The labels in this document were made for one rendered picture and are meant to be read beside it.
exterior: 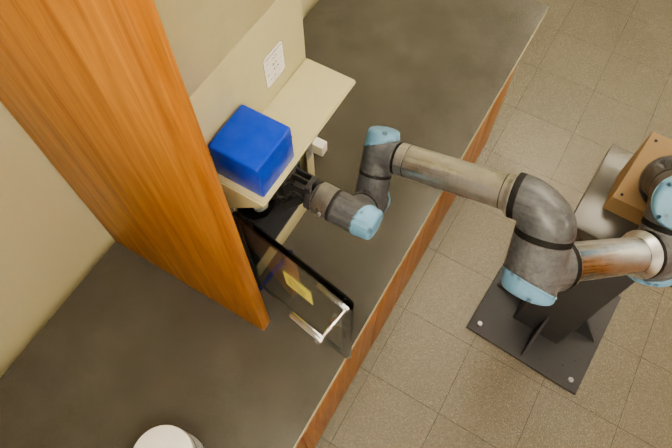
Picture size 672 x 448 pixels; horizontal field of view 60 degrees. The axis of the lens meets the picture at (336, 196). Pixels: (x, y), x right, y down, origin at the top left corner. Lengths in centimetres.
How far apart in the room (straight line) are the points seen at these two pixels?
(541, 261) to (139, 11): 87
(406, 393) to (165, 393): 117
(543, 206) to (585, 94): 215
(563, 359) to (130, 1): 228
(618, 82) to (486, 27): 144
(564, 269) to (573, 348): 140
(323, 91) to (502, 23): 110
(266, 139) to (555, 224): 57
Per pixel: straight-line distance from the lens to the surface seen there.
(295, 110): 111
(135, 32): 62
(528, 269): 121
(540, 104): 319
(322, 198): 127
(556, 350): 260
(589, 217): 176
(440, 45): 202
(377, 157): 130
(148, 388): 155
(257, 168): 94
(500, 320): 257
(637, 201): 174
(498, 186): 121
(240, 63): 98
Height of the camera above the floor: 239
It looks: 61 degrees down
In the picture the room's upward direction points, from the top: 1 degrees counter-clockwise
